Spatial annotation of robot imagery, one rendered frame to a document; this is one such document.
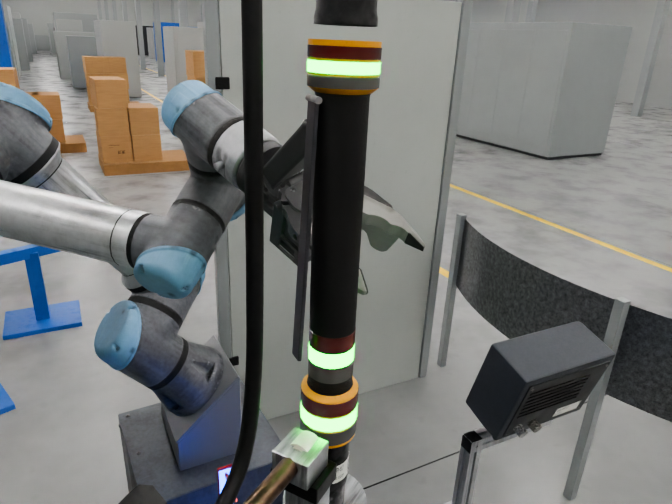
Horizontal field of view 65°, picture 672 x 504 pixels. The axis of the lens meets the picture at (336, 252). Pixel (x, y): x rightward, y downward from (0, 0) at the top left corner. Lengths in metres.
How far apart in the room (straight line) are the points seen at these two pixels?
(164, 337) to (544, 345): 0.77
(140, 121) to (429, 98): 5.73
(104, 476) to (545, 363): 2.06
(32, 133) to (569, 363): 1.06
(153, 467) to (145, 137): 6.89
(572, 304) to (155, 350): 1.74
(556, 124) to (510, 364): 9.13
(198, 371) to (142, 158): 6.92
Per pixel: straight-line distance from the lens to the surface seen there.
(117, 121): 7.80
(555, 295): 2.40
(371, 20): 0.32
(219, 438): 1.17
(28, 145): 0.95
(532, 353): 1.17
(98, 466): 2.77
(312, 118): 0.32
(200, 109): 0.66
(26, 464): 2.90
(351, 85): 0.31
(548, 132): 10.16
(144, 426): 1.32
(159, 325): 1.07
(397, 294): 2.82
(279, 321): 2.56
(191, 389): 1.11
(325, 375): 0.38
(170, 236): 0.67
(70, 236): 0.74
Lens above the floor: 1.82
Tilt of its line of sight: 22 degrees down
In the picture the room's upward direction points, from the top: 3 degrees clockwise
